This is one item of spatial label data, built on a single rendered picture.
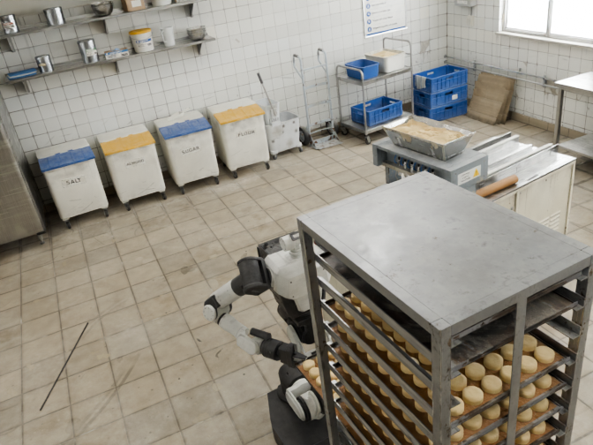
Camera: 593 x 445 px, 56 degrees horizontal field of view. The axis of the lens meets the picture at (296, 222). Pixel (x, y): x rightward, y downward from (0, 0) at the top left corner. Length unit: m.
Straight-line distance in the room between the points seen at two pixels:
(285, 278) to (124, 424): 1.77
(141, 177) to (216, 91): 1.47
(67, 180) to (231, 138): 1.82
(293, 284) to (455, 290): 1.24
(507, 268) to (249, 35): 5.92
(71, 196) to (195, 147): 1.42
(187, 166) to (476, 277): 5.30
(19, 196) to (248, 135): 2.48
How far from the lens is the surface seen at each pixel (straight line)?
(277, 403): 3.37
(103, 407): 3.99
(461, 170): 3.48
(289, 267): 2.42
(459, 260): 1.41
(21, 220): 6.11
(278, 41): 7.16
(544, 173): 4.22
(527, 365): 1.59
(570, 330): 1.61
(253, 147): 6.58
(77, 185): 6.28
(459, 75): 7.79
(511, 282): 1.34
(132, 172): 6.30
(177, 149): 6.32
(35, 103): 6.70
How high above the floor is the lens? 2.59
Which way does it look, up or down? 28 degrees down
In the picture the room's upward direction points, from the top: 8 degrees counter-clockwise
